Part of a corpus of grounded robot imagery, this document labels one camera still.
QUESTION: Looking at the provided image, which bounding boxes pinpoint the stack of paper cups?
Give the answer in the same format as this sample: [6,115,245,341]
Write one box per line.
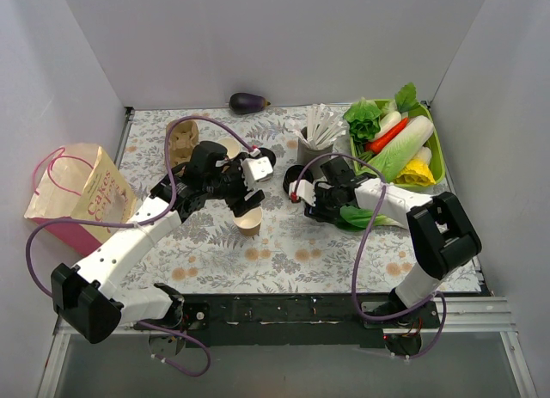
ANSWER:
[217,138,241,159]

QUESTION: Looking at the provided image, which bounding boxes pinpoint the stack of black lids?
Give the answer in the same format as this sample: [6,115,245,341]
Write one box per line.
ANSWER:
[283,165,315,194]

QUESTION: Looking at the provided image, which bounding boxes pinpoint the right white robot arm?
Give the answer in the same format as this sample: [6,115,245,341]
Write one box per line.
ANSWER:
[288,153,482,327]

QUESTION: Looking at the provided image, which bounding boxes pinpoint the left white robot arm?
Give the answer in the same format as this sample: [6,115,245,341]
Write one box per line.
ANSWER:
[51,141,273,344]

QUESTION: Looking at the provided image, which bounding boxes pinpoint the bok choy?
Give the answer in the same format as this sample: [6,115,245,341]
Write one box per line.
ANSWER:
[333,205,406,231]

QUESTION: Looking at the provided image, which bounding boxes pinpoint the grey holder cup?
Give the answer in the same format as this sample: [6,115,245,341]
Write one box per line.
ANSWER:
[296,127,333,166]

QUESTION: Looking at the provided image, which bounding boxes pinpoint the floral table mat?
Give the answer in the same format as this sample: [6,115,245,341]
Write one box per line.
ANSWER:
[123,107,415,294]

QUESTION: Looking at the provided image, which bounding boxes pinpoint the cardboard cup carrier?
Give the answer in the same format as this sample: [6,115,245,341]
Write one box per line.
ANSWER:
[168,119,199,168]

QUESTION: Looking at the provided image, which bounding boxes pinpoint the orange carrot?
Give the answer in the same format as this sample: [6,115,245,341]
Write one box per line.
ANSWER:
[365,117,409,154]

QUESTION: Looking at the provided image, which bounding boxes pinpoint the purple eggplant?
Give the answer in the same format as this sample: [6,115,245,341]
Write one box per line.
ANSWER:
[229,92,271,115]

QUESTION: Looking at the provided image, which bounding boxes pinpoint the green lettuce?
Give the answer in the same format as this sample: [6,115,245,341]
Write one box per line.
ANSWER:
[343,98,382,142]

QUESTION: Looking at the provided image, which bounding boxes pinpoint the yellow flower vegetable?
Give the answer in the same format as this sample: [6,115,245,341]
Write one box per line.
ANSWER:
[394,147,436,187]

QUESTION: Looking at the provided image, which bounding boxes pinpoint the green plastic basket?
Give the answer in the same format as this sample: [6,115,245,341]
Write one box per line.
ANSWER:
[348,101,446,193]

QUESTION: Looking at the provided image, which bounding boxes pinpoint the white radish with leaves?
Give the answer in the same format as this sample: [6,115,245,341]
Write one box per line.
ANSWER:
[374,83,419,140]

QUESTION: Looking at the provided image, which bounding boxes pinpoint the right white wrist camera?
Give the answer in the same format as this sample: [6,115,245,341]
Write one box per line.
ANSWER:
[289,179,315,206]

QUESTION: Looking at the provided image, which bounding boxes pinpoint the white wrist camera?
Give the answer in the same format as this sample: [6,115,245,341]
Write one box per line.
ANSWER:
[289,179,315,206]
[241,149,274,189]

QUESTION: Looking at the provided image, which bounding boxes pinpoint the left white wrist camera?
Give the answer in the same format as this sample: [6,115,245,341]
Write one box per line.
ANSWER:
[241,149,274,189]

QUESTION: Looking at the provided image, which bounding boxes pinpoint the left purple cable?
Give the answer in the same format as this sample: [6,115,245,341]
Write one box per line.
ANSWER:
[25,115,259,377]

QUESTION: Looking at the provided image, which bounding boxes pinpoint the purple cable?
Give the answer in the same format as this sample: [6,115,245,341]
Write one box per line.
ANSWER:
[25,115,259,377]
[291,152,447,359]

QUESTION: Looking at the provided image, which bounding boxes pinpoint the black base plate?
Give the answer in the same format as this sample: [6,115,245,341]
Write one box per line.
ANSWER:
[180,293,440,348]

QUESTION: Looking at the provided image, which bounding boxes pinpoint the paper bag with pink handles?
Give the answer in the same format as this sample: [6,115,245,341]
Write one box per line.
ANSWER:
[23,143,138,257]

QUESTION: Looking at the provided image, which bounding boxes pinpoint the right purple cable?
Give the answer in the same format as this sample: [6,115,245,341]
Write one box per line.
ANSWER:
[291,152,447,359]

